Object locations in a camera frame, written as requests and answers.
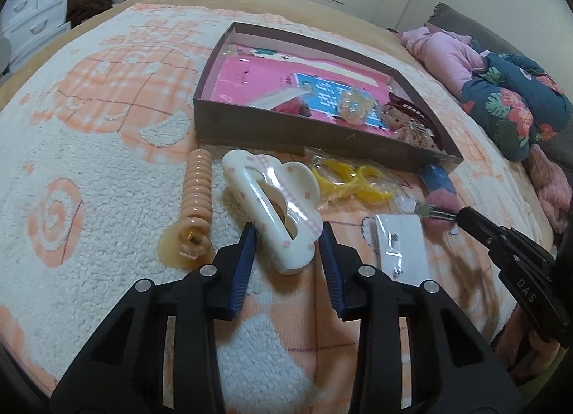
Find white floral claw hair clip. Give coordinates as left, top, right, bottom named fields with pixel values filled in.
left=221, top=149, right=322, bottom=275

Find red hair accessory in bag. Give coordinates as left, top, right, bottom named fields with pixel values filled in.
left=247, top=86, right=315, bottom=118

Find white drawer cabinet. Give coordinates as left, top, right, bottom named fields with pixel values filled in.
left=1, top=0, right=71, bottom=73

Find grey headboard cushion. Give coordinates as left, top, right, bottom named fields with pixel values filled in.
left=427, top=2, right=572, bottom=173

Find pink knitted cloth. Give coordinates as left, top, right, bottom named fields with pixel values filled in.
left=524, top=144, right=572, bottom=234

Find dark red banana hair clip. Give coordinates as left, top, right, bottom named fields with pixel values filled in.
left=382, top=93, right=445, bottom=152

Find white earring card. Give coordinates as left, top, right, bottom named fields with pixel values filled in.
left=361, top=214, right=434, bottom=286

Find pink book in tray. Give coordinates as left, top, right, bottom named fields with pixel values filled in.
left=204, top=43, right=389, bottom=134

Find blue jewelry box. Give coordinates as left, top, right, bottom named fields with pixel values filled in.
left=418, top=165, right=457, bottom=195

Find beige bed sheet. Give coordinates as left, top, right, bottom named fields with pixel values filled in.
left=1, top=0, right=554, bottom=244

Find pink padded jacket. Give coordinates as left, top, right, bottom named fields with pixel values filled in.
left=399, top=26, right=484, bottom=99

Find orange spiral hair tie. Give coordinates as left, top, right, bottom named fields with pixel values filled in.
left=157, top=147, right=216, bottom=271

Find pearl hair accessory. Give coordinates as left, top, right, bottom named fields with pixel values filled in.
left=337, top=88, right=376, bottom=126

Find pink pompom hair clip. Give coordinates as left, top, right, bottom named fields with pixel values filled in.
left=415, top=188, right=461, bottom=236

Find brown cardboard tray box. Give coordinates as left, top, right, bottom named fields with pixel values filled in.
left=193, top=22, right=463, bottom=173

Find yellow bracelets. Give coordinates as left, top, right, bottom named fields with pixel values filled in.
left=304, top=146, right=402, bottom=211

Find blue floral quilt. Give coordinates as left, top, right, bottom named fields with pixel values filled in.
left=459, top=51, right=572, bottom=162

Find polka dot mesh bow clip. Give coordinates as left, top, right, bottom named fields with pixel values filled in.
left=382, top=106, right=441, bottom=152

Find orange white plush blanket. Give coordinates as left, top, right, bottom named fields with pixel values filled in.
left=1, top=0, right=553, bottom=413

